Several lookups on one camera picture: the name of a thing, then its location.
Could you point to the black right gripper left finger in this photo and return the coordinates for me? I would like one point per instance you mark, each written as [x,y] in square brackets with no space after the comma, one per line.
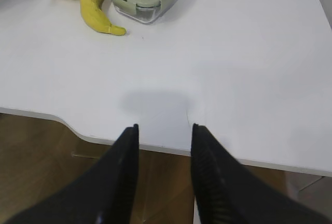
[103,194]

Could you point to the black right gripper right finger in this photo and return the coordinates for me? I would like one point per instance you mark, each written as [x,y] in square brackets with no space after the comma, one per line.
[227,192]

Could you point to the yellow banana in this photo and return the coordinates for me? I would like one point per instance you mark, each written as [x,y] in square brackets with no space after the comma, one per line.
[96,19]

